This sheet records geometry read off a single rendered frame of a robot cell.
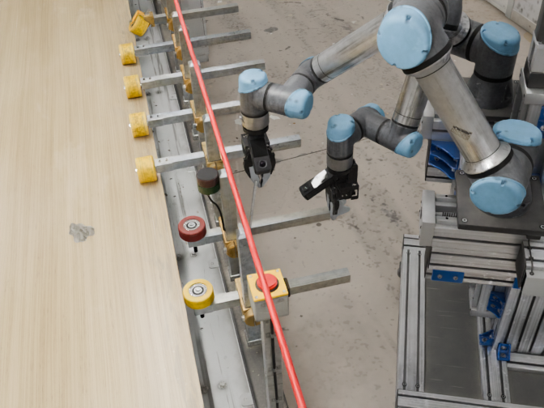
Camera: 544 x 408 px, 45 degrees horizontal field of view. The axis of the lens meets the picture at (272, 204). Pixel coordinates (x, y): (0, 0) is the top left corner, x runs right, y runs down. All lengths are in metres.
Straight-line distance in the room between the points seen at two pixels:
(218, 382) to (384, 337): 1.04
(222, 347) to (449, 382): 0.86
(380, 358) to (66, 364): 1.41
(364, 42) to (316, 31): 3.17
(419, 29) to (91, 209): 1.13
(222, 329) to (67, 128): 0.91
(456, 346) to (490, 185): 1.09
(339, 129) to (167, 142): 1.10
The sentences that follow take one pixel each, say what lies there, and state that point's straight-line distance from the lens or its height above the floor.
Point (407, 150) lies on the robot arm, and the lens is 1.81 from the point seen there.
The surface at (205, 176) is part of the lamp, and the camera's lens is 1.76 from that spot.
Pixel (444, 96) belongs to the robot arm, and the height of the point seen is 1.42.
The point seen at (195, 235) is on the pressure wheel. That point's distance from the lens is 1.91.
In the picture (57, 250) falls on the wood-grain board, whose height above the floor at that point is 0.90.
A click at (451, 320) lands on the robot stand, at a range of 2.61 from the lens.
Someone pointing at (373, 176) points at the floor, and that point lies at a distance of 3.50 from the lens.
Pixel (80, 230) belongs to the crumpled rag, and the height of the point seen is 0.91.
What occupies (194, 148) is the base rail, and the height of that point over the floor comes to 0.70.
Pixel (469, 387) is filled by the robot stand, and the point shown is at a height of 0.21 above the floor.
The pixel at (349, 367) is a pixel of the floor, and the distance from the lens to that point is 2.69.
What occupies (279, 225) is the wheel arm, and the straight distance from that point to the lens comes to 1.98.
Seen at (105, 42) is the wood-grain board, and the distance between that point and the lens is 2.93.
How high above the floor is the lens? 2.22
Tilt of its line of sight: 42 degrees down
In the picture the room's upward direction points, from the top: 3 degrees counter-clockwise
